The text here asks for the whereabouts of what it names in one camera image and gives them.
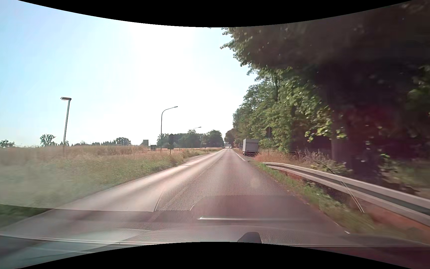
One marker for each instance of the distant group of trees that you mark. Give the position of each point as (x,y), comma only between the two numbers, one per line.
(192,140)

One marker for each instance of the road markings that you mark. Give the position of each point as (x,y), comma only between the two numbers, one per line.
(239,156)

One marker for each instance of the grey trailer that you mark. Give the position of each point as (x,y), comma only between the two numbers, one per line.
(250,146)

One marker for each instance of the grey asphalt road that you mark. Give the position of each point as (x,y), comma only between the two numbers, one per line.
(215,175)

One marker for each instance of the dark road sign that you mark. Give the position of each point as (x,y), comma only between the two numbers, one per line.
(170,142)

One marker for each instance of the round road sign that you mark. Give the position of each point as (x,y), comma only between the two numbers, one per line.
(268,134)

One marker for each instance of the grass verge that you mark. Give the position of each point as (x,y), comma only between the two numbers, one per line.
(312,194)

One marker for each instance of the row of trees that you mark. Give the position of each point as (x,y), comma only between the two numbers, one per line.
(330,93)

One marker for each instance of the car's own bonnet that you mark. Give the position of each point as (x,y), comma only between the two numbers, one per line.
(125,239)

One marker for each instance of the dry grass field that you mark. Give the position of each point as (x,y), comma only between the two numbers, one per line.
(50,168)

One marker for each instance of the distant tree line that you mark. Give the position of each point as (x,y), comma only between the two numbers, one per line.
(47,141)

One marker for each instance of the curved lamp post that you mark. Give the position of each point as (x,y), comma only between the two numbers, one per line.
(196,129)
(161,127)

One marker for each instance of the grey lamp post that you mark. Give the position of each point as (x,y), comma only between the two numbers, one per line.
(65,123)

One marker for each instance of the metal guard rail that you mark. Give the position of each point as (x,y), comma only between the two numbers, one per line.
(368,192)

